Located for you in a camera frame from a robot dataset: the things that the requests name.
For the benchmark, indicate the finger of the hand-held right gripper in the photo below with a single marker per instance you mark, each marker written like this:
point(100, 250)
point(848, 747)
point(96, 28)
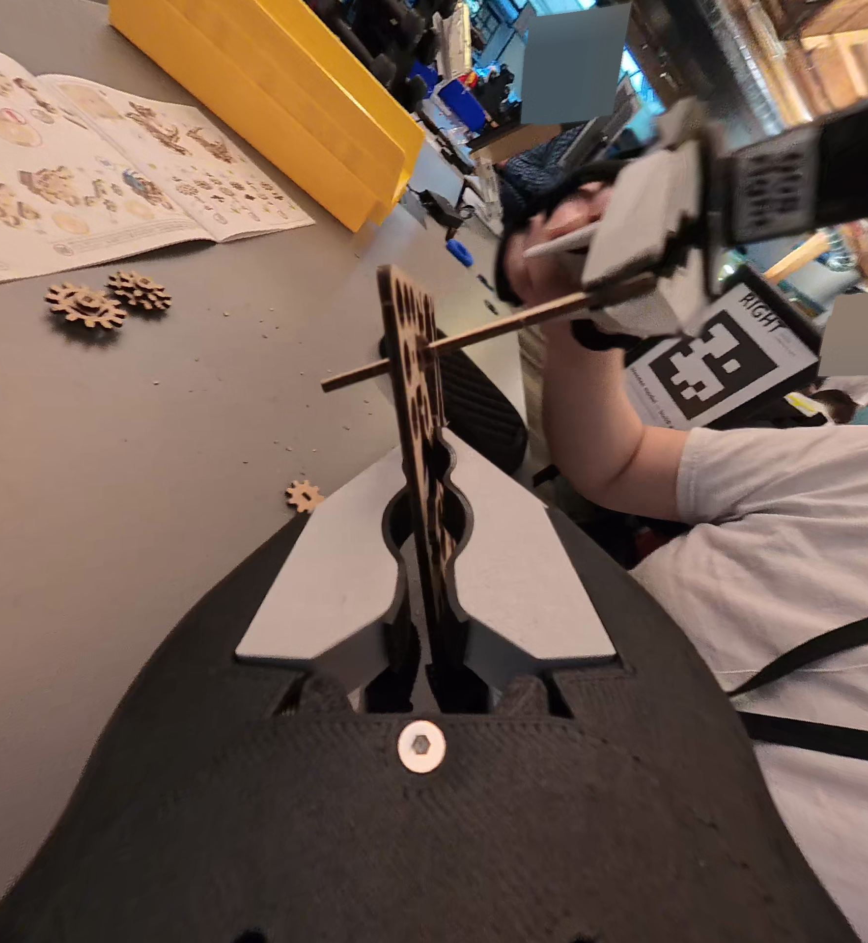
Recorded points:
point(640, 228)
point(647, 309)

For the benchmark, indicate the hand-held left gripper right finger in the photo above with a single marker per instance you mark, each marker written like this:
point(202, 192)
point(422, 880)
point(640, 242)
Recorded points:
point(537, 589)

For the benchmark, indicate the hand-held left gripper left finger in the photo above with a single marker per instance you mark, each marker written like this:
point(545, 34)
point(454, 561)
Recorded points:
point(316, 589)

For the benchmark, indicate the thin wooden stick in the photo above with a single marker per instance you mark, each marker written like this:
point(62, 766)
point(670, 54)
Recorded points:
point(478, 339)

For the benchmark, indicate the laser-cut wooden parts sheet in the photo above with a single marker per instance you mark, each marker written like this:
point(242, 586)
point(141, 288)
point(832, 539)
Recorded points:
point(406, 412)

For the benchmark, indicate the person's right forearm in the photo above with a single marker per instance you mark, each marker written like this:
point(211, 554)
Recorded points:
point(588, 412)

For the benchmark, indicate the person's right hand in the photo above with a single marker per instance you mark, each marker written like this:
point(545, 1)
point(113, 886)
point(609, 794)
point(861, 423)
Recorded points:
point(544, 221)

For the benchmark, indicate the black framed marker sign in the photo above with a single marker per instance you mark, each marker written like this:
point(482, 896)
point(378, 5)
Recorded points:
point(721, 361)

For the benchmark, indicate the small wooden gear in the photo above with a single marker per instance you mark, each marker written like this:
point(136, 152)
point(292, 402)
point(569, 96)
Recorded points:
point(305, 496)

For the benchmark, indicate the black mesh wrist pad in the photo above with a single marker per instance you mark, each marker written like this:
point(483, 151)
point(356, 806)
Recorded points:
point(485, 420)

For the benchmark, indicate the blue plastic object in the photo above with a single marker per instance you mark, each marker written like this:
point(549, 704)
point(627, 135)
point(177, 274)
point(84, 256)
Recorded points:
point(460, 253)

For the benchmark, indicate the person's white t-shirt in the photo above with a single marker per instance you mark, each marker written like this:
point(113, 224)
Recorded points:
point(773, 552)

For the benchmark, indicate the flat wooden gear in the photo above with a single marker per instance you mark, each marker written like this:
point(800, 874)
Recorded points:
point(139, 289)

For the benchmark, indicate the thick wooden gear with hub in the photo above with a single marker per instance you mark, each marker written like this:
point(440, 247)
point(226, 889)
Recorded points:
point(86, 306)

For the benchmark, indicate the yellow stacked storage bins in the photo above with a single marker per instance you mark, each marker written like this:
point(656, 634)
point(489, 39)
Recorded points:
point(279, 88)

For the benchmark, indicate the open instruction booklet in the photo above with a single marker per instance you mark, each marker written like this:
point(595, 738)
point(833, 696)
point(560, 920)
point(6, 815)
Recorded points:
point(109, 169)

